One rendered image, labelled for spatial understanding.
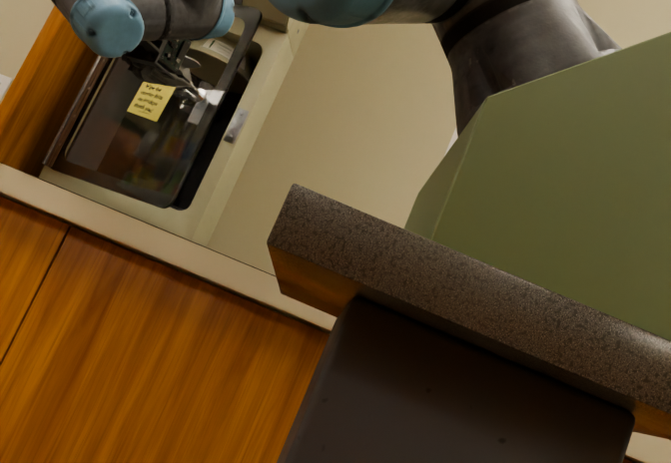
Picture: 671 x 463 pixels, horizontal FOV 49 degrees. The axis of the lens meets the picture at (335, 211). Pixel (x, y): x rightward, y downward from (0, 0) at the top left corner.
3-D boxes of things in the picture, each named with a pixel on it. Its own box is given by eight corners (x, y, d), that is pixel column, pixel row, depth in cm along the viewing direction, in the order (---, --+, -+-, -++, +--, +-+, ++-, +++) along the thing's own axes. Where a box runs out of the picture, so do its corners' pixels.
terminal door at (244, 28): (47, 168, 139) (141, -12, 147) (170, 212, 125) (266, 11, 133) (44, 166, 138) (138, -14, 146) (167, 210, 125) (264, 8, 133)
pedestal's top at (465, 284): (789, 465, 42) (808, 397, 42) (265, 242, 43) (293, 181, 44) (579, 420, 73) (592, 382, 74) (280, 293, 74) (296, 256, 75)
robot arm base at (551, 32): (669, 56, 54) (612, -61, 56) (476, 131, 55) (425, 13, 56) (610, 113, 69) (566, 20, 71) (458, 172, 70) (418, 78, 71)
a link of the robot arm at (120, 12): (178, 5, 92) (138, -38, 97) (90, 5, 85) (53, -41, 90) (166, 60, 96) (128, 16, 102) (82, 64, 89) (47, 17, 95)
